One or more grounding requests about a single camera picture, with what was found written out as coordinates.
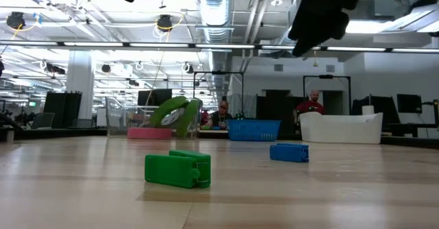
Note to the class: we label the blue mini stapler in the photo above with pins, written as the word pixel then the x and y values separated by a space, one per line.
pixel 289 153

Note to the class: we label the green mini stapler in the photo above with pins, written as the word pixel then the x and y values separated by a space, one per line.
pixel 171 169

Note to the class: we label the yellow hanging pendant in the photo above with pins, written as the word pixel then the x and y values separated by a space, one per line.
pixel 314 63

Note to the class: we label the black metal stand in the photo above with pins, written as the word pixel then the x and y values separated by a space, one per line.
pixel 326 76

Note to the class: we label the person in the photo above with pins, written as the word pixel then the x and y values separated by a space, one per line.
pixel 310 107
pixel 221 117

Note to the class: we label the long light bar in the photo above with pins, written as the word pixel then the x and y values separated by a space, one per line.
pixel 223 46

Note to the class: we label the white plastic bin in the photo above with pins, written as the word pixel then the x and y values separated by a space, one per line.
pixel 341 128

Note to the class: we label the white roll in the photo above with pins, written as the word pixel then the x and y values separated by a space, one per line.
pixel 368 110

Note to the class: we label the blue plastic basket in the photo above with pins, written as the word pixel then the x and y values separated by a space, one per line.
pixel 254 130

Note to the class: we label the black partition panel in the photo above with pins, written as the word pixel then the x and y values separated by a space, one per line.
pixel 377 109
pixel 63 109

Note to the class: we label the black monitor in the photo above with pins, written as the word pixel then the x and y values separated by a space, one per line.
pixel 409 103
pixel 154 97

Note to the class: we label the white round column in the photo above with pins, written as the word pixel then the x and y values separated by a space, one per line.
pixel 80 85

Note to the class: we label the clear plastic container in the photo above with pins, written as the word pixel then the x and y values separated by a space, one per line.
pixel 116 119

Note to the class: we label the grey chair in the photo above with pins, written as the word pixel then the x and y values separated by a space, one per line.
pixel 43 120

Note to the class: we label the silver ventilation duct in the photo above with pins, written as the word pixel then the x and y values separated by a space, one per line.
pixel 288 37
pixel 214 16

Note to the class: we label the black aluminium frame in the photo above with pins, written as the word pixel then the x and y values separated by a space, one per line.
pixel 51 133

